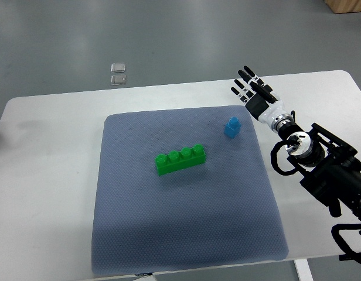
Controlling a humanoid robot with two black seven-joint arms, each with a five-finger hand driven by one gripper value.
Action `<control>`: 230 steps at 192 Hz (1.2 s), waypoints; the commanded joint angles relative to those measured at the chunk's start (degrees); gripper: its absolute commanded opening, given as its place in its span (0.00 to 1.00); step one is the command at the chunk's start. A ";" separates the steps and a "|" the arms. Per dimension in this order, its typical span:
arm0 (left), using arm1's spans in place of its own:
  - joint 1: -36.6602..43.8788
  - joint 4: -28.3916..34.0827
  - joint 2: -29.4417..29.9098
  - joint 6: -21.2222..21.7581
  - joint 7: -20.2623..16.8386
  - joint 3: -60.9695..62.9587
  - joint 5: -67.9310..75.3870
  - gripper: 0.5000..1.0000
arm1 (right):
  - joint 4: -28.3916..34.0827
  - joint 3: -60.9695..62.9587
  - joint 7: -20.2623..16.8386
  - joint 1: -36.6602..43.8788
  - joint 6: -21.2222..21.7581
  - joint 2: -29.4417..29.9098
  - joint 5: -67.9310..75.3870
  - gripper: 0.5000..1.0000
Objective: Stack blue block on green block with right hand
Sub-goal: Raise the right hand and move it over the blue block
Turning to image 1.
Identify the white table leg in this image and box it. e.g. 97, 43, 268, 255
294, 259, 314, 281

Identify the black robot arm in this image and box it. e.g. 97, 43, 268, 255
270, 112, 361, 265

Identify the blue toy block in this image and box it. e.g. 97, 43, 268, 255
224, 116, 241, 139

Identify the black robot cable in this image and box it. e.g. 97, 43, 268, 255
270, 139, 302, 176

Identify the wooden furniture corner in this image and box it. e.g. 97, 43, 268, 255
324, 0, 361, 14

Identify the blue-grey textured mat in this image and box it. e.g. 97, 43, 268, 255
91, 105, 288, 275

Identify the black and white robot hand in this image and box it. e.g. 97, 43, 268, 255
231, 66, 287, 126

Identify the upper metal floor plate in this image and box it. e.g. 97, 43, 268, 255
110, 63, 126, 73

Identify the green four-stud toy block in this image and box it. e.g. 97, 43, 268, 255
155, 143, 206, 176

